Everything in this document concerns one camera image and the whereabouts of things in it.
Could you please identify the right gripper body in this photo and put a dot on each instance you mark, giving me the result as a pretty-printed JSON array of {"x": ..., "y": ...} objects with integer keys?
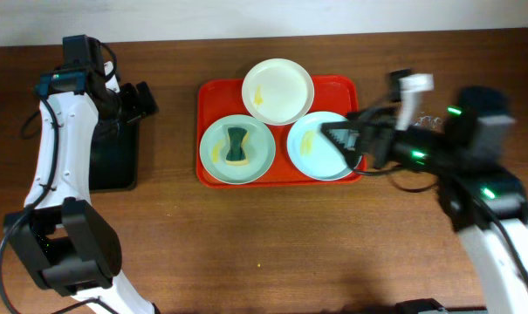
[{"x": 380, "y": 136}]

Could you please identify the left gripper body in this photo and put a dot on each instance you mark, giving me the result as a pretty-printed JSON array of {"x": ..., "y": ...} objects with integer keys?
[{"x": 138, "y": 100}]

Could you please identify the black plastic tray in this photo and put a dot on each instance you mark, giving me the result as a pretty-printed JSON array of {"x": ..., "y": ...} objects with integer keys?
[{"x": 114, "y": 156}]

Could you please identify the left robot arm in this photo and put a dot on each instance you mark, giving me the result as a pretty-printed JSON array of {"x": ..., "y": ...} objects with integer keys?
[{"x": 89, "y": 141}]

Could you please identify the light blue plate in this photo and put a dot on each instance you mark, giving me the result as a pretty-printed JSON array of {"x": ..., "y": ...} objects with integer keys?
[{"x": 311, "y": 152}]

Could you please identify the pale green plate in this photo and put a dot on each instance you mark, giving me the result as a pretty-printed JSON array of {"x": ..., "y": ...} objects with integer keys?
[{"x": 258, "y": 145}]

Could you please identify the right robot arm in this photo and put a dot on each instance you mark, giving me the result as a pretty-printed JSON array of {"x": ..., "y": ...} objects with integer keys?
[{"x": 487, "y": 205}]

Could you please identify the green and yellow sponge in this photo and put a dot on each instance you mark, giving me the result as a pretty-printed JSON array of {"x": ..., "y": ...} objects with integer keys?
[{"x": 236, "y": 155}]

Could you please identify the white plate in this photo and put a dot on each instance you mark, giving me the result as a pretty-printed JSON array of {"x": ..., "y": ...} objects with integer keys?
[{"x": 277, "y": 91}]

